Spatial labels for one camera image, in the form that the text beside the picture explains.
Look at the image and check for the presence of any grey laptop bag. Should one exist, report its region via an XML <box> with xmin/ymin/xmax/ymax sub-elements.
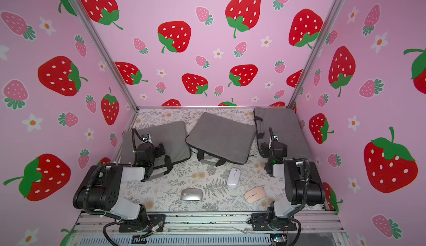
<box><xmin>185</xmin><ymin>113</ymin><xmax>256</xmax><ymax>167</ymax></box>
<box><xmin>120</xmin><ymin>121</ymin><xmax>191</xmax><ymax>182</ymax></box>
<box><xmin>254</xmin><ymin>107</ymin><xmax>311</xmax><ymax>159</ymax></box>

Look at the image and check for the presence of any silver grey computer mouse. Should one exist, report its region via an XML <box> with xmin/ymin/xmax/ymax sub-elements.
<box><xmin>180</xmin><ymin>188</ymin><xmax>203</xmax><ymax>201</ymax></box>

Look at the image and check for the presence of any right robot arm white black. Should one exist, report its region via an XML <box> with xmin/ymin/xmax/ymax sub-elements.
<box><xmin>264</xmin><ymin>128</ymin><xmax>326</xmax><ymax>230</ymax></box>

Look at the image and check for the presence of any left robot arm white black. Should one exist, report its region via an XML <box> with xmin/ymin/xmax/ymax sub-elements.
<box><xmin>73</xmin><ymin>129</ymin><xmax>173</xmax><ymax>233</ymax></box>

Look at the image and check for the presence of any pink computer mouse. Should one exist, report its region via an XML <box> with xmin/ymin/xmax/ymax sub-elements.
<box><xmin>244</xmin><ymin>186</ymin><xmax>266</xmax><ymax>204</ymax></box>

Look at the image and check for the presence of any white computer mouse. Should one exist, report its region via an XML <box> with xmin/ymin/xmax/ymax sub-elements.
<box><xmin>227</xmin><ymin>168</ymin><xmax>241</xmax><ymax>188</ymax></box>

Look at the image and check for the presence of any floral patterned table mat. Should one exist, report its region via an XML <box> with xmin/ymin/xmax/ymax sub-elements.
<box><xmin>120</xmin><ymin>107</ymin><xmax>285</xmax><ymax>212</ymax></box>

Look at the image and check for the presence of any white ribbed vent strip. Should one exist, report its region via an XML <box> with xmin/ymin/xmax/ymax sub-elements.
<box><xmin>78</xmin><ymin>234</ymin><xmax>274</xmax><ymax>246</ymax></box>

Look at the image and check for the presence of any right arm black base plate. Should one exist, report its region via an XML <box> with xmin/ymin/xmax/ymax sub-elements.
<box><xmin>247</xmin><ymin>213</ymin><xmax>297</xmax><ymax>231</ymax></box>

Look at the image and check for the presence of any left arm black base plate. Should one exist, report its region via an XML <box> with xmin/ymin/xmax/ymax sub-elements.
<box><xmin>119</xmin><ymin>214</ymin><xmax>166</xmax><ymax>233</ymax></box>

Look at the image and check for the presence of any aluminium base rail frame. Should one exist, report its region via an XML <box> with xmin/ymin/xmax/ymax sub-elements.
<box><xmin>64</xmin><ymin>211</ymin><xmax>352</xmax><ymax>246</ymax></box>

